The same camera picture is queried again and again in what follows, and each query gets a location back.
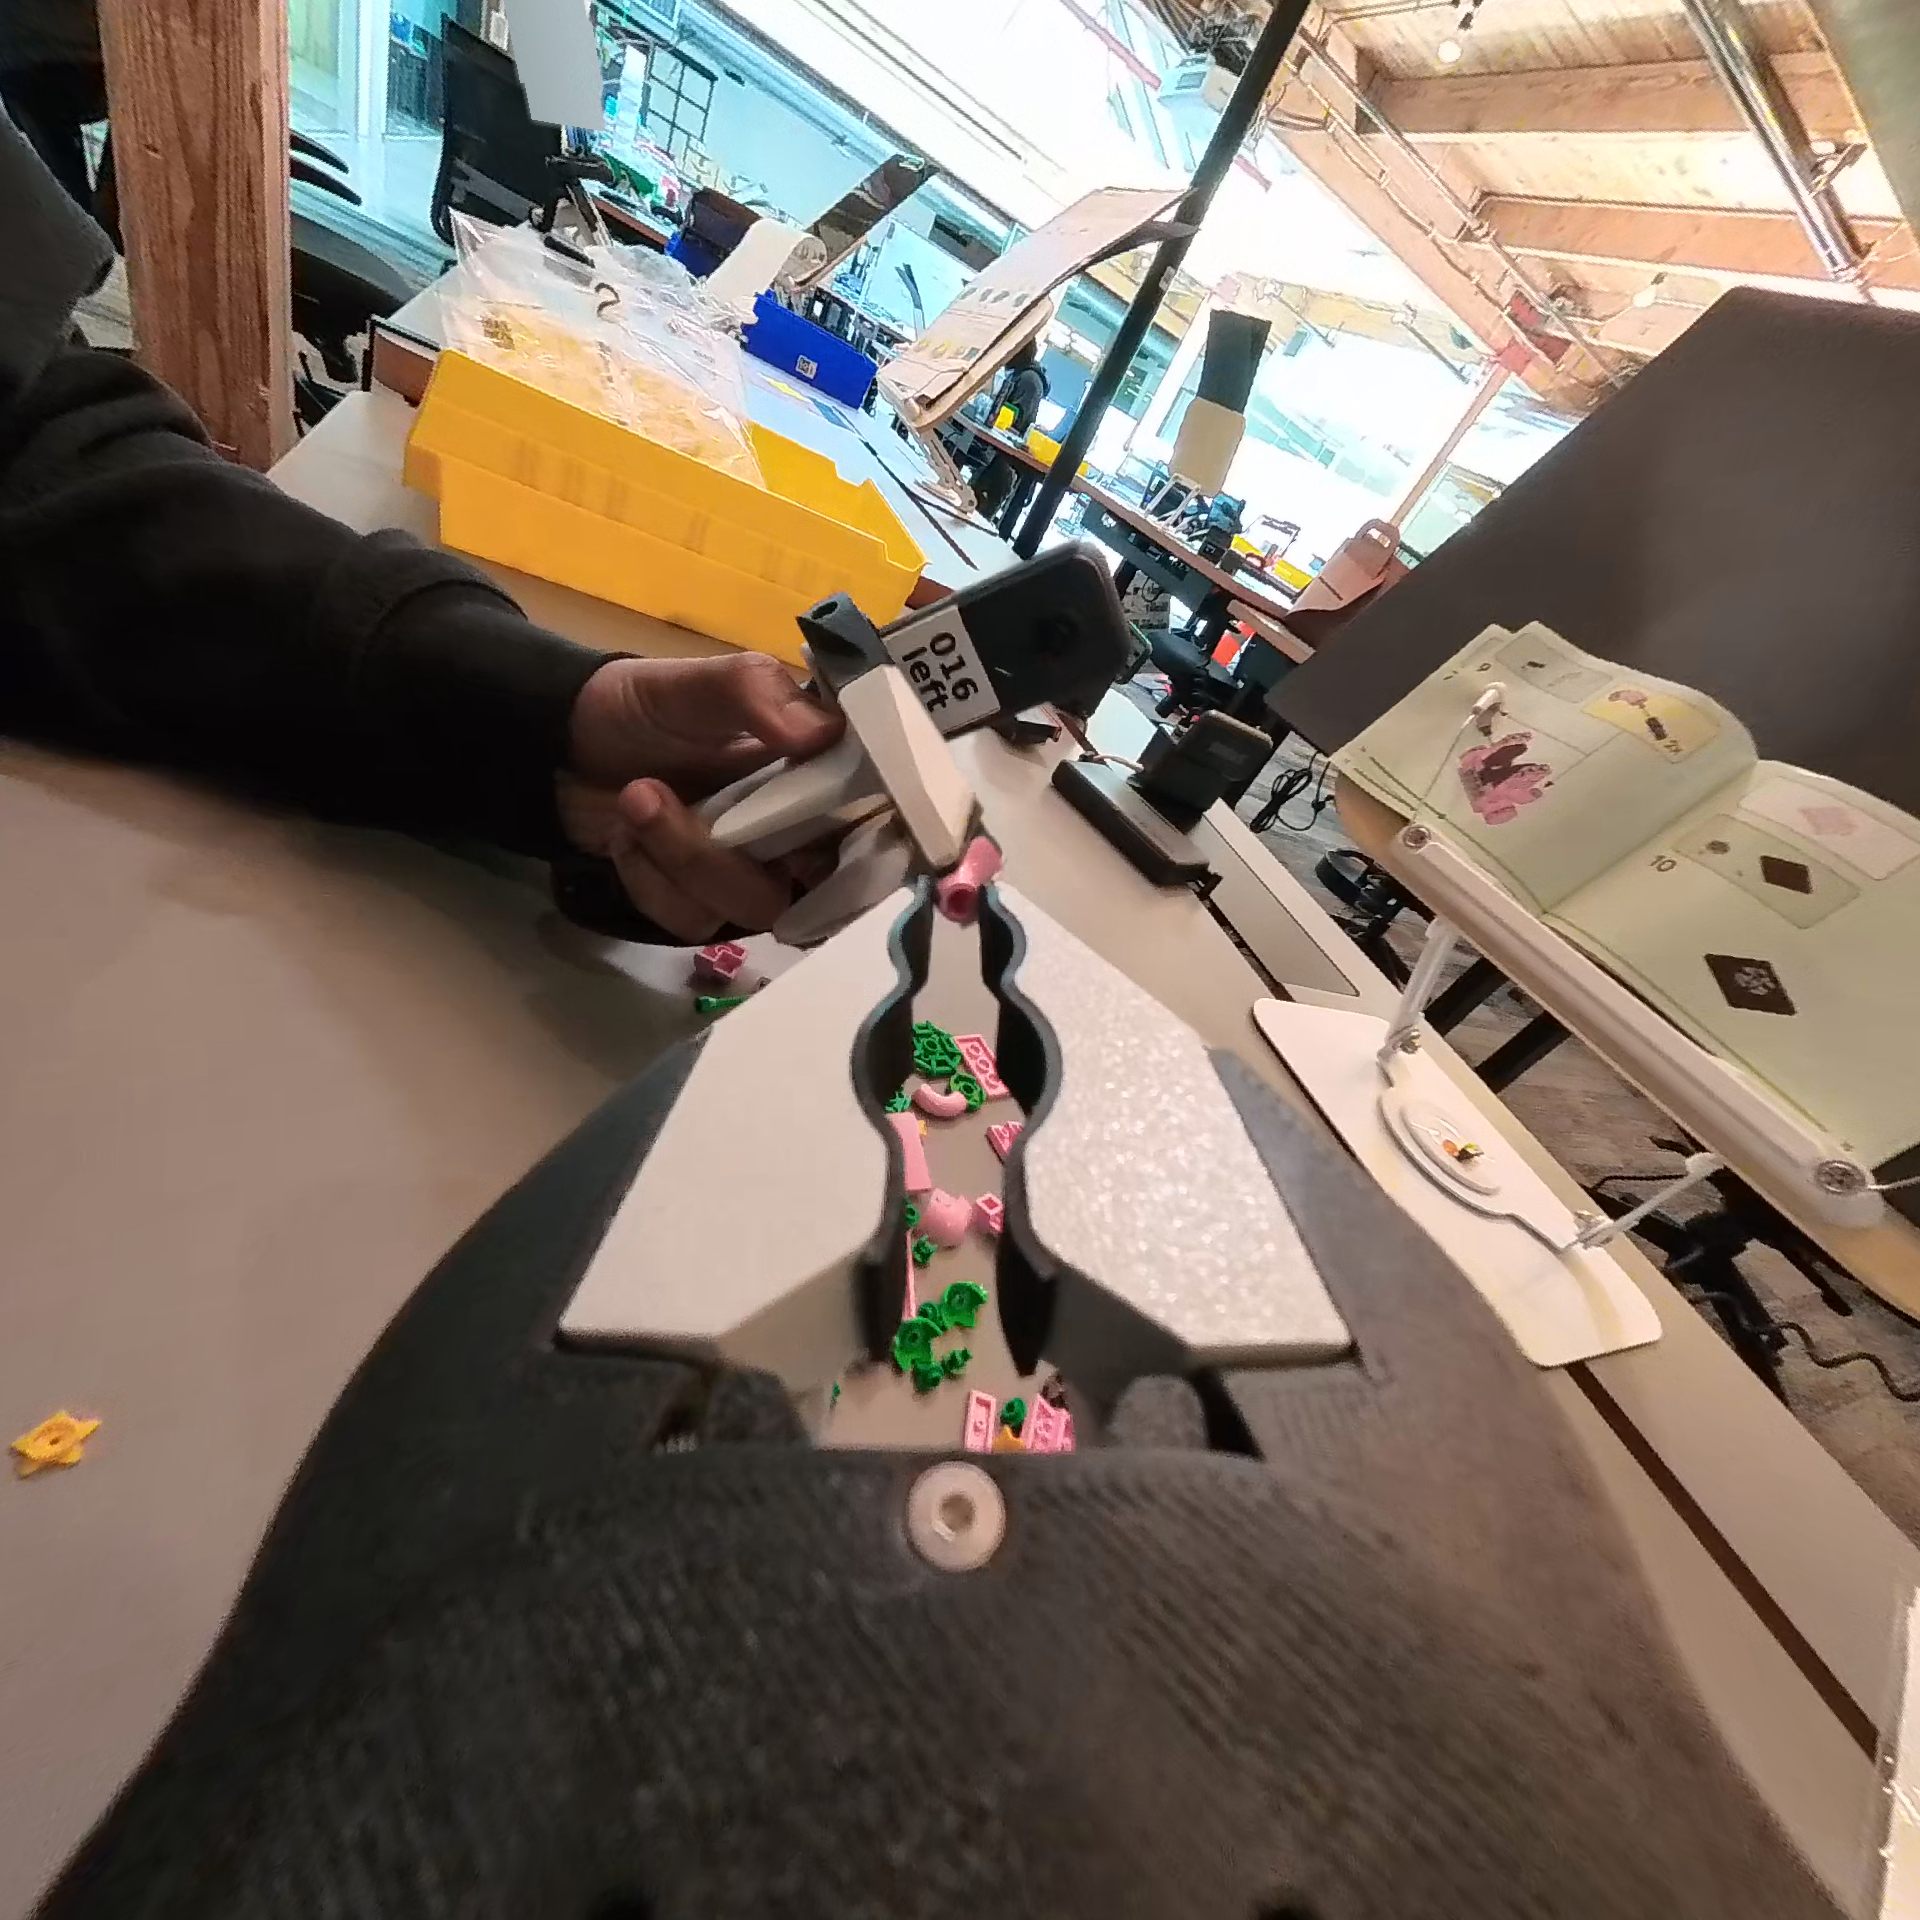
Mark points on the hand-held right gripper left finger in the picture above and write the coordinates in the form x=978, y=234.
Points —
x=735, y=1201

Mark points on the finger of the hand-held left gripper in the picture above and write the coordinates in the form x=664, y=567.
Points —
x=914, y=765

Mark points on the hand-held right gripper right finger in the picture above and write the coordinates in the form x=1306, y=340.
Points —
x=1170, y=1201

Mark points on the small pink round brick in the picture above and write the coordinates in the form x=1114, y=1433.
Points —
x=968, y=878

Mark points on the building instruction booklet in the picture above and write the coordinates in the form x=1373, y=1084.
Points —
x=1652, y=839

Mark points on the person's left hand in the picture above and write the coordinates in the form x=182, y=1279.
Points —
x=674, y=734

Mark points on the pile of pink toy bricks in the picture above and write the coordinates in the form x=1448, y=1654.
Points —
x=908, y=1154

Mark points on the flat black power bank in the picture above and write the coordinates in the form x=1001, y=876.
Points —
x=1125, y=826

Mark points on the tilted cardboard sheet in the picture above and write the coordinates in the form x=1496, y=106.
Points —
x=1020, y=284

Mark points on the black pole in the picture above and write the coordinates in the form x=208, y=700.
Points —
x=1141, y=284

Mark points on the blue plastic bin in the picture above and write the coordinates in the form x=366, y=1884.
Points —
x=802, y=352

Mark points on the yellow plastic bin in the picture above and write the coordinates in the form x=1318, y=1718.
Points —
x=599, y=525

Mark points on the white book stand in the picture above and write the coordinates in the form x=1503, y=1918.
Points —
x=1576, y=1306

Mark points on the clear plastic bags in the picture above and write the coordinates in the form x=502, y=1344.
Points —
x=599, y=329

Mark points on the black board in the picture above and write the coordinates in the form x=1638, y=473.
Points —
x=1652, y=525

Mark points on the yellow star piece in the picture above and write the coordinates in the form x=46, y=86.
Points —
x=57, y=1442

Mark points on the wooden post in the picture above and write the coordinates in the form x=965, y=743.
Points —
x=194, y=224

